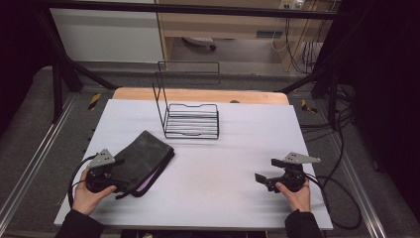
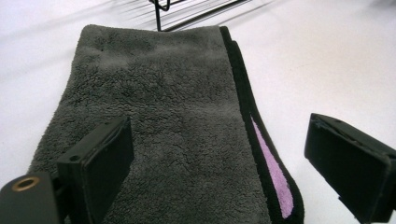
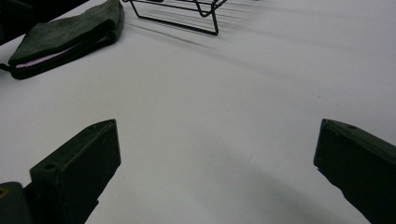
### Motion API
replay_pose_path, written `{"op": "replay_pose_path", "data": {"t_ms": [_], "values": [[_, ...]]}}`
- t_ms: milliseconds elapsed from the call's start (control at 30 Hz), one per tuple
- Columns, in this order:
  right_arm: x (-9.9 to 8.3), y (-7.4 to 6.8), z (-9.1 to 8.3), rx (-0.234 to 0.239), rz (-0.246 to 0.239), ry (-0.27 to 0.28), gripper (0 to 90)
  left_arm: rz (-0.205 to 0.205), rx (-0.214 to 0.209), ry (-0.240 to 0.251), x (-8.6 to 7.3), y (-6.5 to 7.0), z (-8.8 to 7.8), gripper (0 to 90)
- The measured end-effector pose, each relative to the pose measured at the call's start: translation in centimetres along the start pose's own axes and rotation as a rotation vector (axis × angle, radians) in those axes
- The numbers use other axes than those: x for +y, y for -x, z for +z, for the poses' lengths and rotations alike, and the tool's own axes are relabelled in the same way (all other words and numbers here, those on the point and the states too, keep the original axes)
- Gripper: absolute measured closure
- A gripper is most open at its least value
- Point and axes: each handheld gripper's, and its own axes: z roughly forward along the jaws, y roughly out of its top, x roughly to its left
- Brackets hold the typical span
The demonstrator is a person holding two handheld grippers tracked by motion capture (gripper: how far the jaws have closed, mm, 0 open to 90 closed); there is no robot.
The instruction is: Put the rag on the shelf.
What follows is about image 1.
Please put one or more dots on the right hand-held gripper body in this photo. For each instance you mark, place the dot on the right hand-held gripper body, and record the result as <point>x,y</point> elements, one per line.
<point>294,177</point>

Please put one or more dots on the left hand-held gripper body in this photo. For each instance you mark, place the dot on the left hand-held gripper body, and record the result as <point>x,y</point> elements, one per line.
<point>100,158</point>

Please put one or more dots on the dark grey towel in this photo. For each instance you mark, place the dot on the dark grey towel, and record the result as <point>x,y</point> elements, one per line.
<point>145,155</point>

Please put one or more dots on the person's right hand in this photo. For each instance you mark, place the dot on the person's right hand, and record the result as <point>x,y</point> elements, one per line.
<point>298,200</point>

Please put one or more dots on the person's left hand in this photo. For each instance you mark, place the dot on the person's left hand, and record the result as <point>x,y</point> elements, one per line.
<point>84,198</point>

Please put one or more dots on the black metal stand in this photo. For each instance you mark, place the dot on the black metal stand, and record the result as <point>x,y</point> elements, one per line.
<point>332,89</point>
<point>57,86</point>

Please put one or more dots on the light wooden table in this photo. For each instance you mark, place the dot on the light wooden table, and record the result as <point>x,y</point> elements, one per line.
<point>198,95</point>

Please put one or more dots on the light wooden desk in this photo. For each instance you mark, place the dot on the light wooden desk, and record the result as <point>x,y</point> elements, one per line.
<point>224,26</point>

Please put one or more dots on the white power strip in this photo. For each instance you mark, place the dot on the white power strip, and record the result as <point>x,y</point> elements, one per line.
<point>290,4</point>

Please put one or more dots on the aluminium floor rail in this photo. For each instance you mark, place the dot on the aluminium floor rail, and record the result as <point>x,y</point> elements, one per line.
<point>33,167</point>
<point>360,191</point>

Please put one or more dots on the black metal frame bar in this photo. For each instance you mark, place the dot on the black metal frame bar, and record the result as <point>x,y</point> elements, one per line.
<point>198,9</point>

